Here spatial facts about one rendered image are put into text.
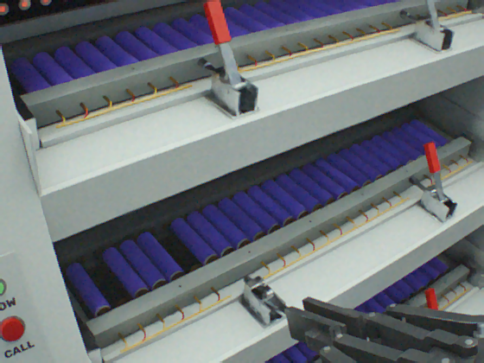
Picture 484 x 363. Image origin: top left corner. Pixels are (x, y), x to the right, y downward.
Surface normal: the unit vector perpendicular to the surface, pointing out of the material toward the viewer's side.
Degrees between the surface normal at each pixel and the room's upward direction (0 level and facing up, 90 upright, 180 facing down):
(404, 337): 90
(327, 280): 20
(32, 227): 90
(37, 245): 90
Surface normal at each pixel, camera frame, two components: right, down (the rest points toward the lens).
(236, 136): 0.60, 0.53
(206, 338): 0.07, -0.78
